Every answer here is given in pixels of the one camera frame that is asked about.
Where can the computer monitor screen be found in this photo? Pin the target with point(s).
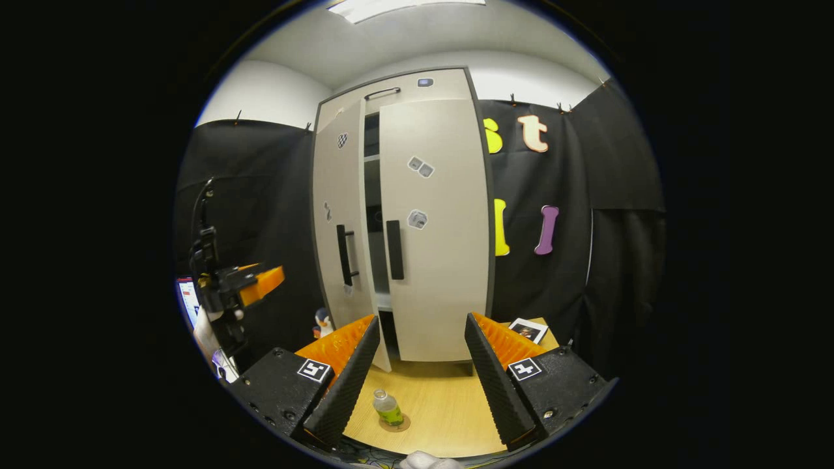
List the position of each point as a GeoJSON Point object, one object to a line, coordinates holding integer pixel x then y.
{"type": "Point", "coordinates": [189, 301]}

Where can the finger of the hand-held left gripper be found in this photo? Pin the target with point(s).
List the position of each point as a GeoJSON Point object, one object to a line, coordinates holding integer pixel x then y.
{"type": "Point", "coordinates": [264, 283]}

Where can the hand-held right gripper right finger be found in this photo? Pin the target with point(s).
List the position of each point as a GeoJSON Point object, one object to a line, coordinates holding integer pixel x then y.
{"type": "Point", "coordinates": [498, 391]}

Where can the cabinet door grey stickers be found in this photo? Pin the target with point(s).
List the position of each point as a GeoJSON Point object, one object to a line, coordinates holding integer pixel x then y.
{"type": "Point", "coordinates": [443, 260]}

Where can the round wooden coaster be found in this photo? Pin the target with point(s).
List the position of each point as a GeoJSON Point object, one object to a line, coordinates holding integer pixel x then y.
{"type": "Point", "coordinates": [399, 426]}

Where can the green label plastic bottle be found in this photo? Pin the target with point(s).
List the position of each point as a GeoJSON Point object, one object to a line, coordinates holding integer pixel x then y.
{"type": "Point", "coordinates": [388, 409]}

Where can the black backdrop cloth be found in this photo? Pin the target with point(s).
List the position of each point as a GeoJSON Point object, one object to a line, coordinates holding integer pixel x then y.
{"type": "Point", "coordinates": [586, 280]}

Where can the cabinet door checkered sticker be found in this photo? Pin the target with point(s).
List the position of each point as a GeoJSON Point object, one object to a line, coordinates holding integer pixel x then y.
{"type": "Point", "coordinates": [332, 195]}

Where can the penguin toy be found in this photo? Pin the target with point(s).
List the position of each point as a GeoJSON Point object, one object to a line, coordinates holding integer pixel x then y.
{"type": "Point", "coordinates": [323, 324]}

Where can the grey white cabinet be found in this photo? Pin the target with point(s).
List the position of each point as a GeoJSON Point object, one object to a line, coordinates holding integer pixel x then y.
{"type": "Point", "coordinates": [371, 176]}

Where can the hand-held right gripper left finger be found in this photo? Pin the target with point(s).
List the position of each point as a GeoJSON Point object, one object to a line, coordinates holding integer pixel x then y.
{"type": "Point", "coordinates": [342, 391]}

